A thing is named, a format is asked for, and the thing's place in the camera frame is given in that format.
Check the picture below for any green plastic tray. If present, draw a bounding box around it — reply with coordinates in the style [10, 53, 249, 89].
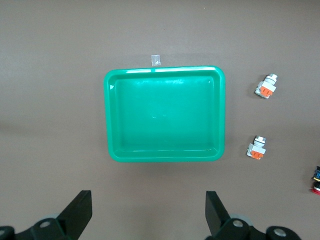
[103, 65, 227, 163]

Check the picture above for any lower white orange switch part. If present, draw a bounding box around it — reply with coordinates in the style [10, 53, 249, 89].
[246, 135, 267, 161]

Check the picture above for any green push button orange back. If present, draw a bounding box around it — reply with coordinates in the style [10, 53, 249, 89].
[254, 73, 279, 99]

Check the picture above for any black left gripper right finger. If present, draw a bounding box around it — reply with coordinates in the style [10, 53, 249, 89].
[204, 191, 301, 240]

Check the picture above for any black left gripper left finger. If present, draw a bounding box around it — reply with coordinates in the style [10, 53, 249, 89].
[0, 190, 93, 240]

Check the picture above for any red button black blue body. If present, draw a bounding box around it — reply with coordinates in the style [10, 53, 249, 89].
[310, 165, 320, 196]

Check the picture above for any brown table mat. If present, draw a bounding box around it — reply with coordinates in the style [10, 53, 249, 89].
[0, 0, 320, 240]

